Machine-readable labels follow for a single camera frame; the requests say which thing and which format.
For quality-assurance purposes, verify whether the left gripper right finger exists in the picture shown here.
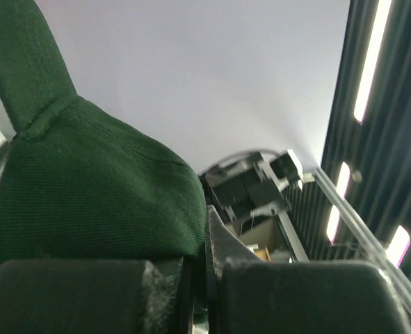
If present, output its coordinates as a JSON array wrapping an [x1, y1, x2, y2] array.
[[205, 207, 411, 333]]

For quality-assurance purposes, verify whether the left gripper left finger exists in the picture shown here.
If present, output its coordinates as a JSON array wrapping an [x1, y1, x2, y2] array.
[[0, 259, 193, 333]]

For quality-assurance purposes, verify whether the dark green cap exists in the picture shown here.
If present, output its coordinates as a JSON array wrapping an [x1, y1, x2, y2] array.
[[0, 1, 207, 264]]

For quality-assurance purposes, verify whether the ceiling light panel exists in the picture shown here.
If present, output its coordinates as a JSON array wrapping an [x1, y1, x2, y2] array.
[[321, 0, 411, 296]]

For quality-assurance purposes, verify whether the overhead camera mount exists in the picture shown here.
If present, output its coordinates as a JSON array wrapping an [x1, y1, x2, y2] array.
[[198, 148, 310, 262]]

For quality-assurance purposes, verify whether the right frame post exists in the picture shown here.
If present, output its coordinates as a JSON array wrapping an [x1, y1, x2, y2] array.
[[311, 168, 411, 316]]

